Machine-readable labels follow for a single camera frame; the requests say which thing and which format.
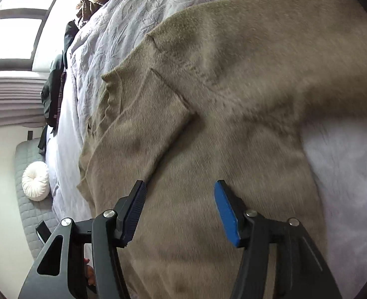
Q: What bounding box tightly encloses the grey pleated blind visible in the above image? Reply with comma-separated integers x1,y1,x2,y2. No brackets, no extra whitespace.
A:
0,70,48,127

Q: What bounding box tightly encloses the pile of dark clothes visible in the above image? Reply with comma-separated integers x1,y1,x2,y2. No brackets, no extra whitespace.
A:
38,20,78,156

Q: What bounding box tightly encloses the light grey embossed bedspread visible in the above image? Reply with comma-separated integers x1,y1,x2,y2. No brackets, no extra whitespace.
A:
68,0,367,289

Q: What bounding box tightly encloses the white round cushion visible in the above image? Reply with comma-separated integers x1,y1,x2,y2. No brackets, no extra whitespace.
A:
22,161,51,200

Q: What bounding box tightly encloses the window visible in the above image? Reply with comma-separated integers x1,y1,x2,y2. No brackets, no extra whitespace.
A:
0,0,51,66

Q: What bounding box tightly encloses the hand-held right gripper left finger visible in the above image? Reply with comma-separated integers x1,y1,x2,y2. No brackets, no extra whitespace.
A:
18,180,147,299

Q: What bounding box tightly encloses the person's left hand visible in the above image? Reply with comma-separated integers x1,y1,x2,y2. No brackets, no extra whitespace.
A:
83,257,96,287

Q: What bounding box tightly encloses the grey quilted mat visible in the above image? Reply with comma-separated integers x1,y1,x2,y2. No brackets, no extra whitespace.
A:
14,140,87,260

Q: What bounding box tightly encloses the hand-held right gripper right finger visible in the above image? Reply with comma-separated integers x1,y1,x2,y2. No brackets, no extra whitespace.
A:
214,180,343,299

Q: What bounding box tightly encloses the beige knit sweater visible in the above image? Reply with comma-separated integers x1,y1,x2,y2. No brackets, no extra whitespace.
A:
77,0,367,299

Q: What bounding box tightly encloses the white bed sheet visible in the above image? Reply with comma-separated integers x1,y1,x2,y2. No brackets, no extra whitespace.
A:
45,100,92,225

